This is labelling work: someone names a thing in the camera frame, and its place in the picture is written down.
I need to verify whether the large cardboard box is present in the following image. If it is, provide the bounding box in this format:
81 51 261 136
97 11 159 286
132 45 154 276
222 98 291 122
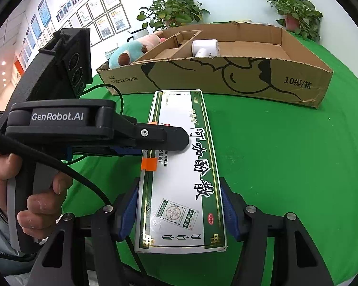
96 21 334 109

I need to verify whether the thin black cable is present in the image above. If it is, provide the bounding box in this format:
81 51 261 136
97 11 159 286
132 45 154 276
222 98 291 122
79 84 124 115

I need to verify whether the pink pig plush toy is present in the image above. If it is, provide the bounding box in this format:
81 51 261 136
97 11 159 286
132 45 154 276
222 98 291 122
108 31 165 69

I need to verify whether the white enamel mug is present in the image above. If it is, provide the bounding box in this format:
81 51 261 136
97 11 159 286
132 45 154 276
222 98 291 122
128 28 151 41

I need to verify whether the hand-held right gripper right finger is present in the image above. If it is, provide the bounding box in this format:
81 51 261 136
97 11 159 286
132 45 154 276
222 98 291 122
219 177 336 286

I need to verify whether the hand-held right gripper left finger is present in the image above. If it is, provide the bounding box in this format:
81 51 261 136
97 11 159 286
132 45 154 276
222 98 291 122
28 177 144 286

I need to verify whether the row of framed wall certificates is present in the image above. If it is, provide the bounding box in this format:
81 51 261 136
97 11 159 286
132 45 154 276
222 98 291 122
13 0 132 66

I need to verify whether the white and green box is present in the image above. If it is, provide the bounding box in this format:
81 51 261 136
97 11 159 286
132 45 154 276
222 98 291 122
134 89 228 254

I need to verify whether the person's left hand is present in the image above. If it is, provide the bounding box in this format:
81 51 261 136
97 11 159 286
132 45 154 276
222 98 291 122
0 153 74 240

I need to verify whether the cardboard divider insert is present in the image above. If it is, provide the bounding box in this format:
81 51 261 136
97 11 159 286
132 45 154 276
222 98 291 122
131 30 203 64

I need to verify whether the white cylindrical device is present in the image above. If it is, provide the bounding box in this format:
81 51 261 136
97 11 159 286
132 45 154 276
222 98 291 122
192 39 221 58

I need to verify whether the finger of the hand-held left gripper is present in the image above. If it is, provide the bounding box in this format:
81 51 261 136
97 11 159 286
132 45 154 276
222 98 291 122
136 121 189 152
112 146 144 156

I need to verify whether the green tablecloth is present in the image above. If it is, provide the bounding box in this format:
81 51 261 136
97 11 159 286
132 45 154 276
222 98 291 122
60 21 358 286

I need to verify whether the thick black cable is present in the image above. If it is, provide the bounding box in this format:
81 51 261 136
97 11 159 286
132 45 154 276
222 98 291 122
0 133 112 207

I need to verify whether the potted green plant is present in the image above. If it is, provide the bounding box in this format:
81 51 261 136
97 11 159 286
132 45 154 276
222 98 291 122
137 0 211 30
259 0 323 43

